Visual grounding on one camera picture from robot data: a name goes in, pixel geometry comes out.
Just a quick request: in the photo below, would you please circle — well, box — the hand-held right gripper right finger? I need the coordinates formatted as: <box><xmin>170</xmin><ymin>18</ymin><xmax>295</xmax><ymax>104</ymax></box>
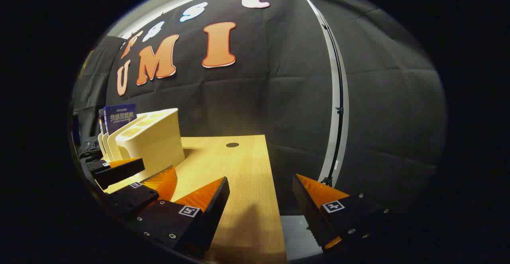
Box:
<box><xmin>292</xmin><ymin>173</ymin><xmax>394</xmax><ymax>253</ymax></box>

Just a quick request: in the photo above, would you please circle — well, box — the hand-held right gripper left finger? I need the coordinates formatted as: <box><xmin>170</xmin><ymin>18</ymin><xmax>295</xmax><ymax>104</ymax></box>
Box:
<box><xmin>133</xmin><ymin>176</ymin><xmax>230</xmax><ymax>257</ymax></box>

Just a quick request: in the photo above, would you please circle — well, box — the black schoolbag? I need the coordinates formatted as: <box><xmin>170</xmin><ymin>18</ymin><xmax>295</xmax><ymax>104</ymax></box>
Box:
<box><xmin>78</xmin><ymin>137</ymin><xmax>102</xmax><ymax>163</ymax></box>

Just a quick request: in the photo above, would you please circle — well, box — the cream plastic bookshelf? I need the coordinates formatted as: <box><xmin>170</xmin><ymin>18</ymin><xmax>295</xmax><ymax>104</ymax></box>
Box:
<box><xmin>98</xmin><ymin>108</ymin><xmax>186</xmax><ymax>185</ymax></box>

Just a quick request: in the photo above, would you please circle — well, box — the blue cover book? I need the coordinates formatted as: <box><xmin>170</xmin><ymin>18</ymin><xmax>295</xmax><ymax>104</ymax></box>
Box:
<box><xmin>103</xmin><ymin>104</ymin><xmax>137</xmax><ymax>136</ymax></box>

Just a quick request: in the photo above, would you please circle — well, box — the plain black cloth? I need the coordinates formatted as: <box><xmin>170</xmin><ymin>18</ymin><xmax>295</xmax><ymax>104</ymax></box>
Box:
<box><xmin>72</xmin><ymin>36</ymin><xmax>122</xmax><ymax>145</ymax></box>
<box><xmin>305</xmin><ymin>0</ymin><xmax>447</xmax><ymax>217</ymax></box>

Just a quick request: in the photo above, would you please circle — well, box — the black light stand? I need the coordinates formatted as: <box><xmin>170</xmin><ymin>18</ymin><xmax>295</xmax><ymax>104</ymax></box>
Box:
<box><xmin>319</xmin><ymin>21</ymin><xmax>345</xmax><ymax>188</ymax></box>

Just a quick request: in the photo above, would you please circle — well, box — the black backdrop cloth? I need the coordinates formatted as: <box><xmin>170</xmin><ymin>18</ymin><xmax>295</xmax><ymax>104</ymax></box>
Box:
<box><xmin>106</xmin><ymin>0</ymin><xmax>333</xmax><ymax>213</ymax></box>

